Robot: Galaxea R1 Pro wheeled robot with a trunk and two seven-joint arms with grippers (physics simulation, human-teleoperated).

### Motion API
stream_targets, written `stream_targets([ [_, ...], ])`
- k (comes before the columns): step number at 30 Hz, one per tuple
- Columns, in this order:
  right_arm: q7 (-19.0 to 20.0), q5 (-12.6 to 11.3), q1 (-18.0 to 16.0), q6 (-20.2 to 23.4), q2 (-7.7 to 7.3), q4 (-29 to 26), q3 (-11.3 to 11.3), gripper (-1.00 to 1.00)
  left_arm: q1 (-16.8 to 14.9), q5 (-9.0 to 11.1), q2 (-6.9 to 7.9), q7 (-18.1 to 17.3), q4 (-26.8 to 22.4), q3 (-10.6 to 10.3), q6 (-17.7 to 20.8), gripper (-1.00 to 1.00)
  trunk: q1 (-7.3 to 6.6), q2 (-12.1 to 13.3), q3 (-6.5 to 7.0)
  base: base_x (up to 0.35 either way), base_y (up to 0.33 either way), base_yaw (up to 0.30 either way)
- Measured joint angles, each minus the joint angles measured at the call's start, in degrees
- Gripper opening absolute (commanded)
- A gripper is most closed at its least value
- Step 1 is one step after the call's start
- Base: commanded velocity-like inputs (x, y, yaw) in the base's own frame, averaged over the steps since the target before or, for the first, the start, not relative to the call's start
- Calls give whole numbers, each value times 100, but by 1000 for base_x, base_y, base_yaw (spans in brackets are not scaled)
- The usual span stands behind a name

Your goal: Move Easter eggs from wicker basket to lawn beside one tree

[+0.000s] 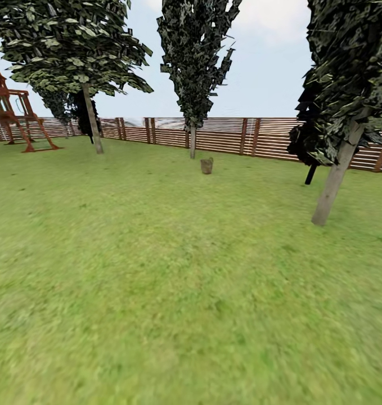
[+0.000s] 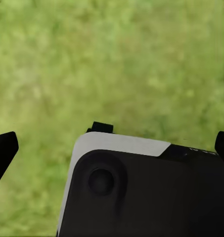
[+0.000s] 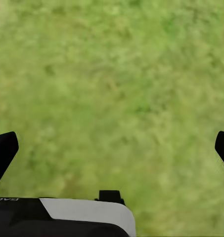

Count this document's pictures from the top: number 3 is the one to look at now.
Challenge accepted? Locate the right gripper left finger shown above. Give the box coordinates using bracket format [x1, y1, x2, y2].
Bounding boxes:
[0, 131, 19, 180]

